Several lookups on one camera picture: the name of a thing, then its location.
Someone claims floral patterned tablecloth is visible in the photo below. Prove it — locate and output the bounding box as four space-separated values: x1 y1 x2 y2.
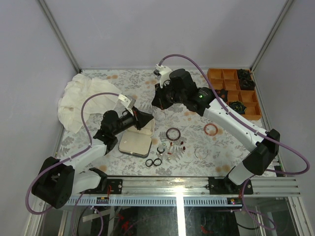
51 68 279 177

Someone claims wooden compartment tray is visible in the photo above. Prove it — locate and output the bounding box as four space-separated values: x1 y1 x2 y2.
207 68 262 120

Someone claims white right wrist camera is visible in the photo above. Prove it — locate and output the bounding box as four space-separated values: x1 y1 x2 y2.
154 64 173 89

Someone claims cream navy jewelry box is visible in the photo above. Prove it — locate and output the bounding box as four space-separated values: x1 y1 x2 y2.
118 119 155 158

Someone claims dark fabric flower in tray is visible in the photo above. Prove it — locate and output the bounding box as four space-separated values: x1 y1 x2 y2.
237 69 255 90

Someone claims orange bangle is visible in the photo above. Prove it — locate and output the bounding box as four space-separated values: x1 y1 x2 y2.
203 123 219 136

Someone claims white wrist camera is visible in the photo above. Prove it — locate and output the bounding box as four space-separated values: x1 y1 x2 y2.
154 64 173 89
118 94 136 110

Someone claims white crumpled cloth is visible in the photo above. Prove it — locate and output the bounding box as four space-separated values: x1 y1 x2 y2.
58 74 122 133

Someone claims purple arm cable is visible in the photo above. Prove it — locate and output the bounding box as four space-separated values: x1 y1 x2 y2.
26 92 123 236
158 54 311 231

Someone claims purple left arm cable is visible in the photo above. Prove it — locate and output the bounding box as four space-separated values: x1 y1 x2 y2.
26 92 123 236

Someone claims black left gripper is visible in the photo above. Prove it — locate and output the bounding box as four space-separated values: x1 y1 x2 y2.
113 107 155 137

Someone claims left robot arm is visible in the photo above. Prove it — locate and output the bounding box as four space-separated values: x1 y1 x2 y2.
31 107 154 209

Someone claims silver hoop bangle right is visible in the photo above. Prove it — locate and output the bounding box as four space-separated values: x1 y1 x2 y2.
194 147 209 160

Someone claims dark flower with blue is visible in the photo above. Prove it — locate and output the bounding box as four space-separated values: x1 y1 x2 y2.
228 101 247 115

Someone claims aluminium mounting rail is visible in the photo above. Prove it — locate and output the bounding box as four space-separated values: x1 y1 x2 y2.
65 177 300 207

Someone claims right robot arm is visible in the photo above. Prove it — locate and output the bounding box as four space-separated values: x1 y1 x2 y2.
152 66 280 194

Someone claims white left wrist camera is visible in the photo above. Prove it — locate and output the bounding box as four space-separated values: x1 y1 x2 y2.
118 94 136 110

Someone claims twisted silver bangle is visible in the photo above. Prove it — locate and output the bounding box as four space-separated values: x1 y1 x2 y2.
154 110 167 122

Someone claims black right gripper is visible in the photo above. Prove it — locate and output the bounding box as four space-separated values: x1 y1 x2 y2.
152 80 186 110

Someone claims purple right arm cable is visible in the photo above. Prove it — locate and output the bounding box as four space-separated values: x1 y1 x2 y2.
158 54 311 231

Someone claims dark purple bangle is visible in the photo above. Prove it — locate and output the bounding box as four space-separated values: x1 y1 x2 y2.
165 127 181 141

